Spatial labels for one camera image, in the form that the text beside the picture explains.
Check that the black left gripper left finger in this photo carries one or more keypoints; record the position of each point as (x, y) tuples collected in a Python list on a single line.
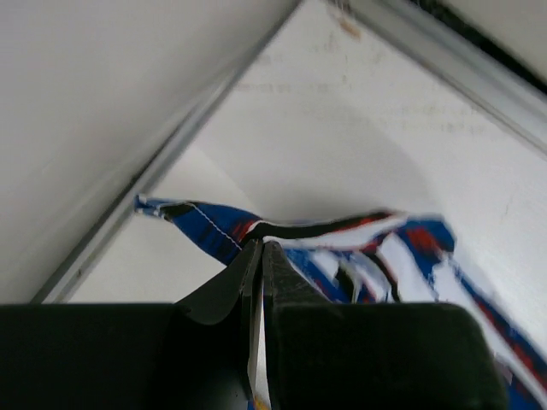
[(216, 337)]

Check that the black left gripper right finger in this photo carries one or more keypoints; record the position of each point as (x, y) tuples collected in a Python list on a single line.
[(282, 286)]

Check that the blue white red patterned trousers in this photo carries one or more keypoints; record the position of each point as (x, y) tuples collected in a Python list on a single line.
[(383, 256)]

